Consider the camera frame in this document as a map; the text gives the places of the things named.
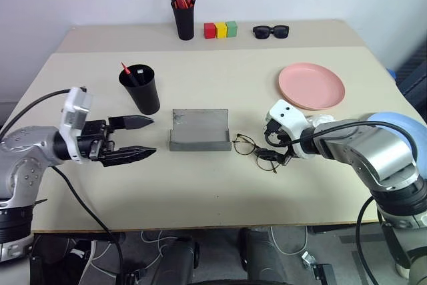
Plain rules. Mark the grey open glasses case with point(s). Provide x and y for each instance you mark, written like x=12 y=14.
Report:
x=200 y=128

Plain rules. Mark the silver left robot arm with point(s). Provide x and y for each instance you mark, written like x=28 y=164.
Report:
x=23 y=151

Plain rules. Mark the thin metal frame eyeglasses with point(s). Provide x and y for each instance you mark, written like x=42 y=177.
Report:
x=245 y=145

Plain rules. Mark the yellow wooden block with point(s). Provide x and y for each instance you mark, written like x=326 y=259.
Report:
x=221 y=30

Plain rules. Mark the green wooden block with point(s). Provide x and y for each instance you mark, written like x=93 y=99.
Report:
x=231 y=29

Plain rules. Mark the wide black plastic cup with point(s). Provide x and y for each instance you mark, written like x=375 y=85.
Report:
x=145 y=98

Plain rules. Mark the black frame under table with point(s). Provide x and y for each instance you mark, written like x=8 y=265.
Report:
x=60 y=258

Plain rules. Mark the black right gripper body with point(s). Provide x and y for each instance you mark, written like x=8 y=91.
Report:
x=278 y=135

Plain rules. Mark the small metal bracket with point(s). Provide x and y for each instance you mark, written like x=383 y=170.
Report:
x=315 y=265

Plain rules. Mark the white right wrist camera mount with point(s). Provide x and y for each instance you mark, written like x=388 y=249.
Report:
x=287 y=113

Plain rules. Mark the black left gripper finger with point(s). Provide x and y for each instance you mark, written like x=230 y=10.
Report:
x=131 y=122
x=131 y=155

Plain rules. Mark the black object beside table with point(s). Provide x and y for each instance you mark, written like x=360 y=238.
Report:
x=413 y=71

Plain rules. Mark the red wooden block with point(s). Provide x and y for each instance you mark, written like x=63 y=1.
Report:
x=209 y=30

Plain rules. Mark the dark rounded shape under table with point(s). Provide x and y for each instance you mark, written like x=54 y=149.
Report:
x=262 y=255
x=175 y=261

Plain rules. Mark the red marker with black tip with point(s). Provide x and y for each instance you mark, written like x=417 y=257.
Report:
x=181 y=0

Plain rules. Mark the tall black pen cup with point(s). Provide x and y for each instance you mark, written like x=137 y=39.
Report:
x=184 y=23

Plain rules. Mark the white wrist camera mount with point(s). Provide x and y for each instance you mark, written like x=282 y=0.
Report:
x=287 y=113
x=76 y=111

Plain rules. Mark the black sunglasses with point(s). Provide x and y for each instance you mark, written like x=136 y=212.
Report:
x=270 y=32

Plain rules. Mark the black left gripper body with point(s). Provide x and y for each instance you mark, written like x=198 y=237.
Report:
x=95 y=138

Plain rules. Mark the pink plate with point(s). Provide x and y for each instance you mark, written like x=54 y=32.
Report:
x=302 y=105
x=310 y=83

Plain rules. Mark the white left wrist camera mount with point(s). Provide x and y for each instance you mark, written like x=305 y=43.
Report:
x=76 y=111

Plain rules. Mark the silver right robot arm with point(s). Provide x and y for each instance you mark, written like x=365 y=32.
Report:
x=377 y=151

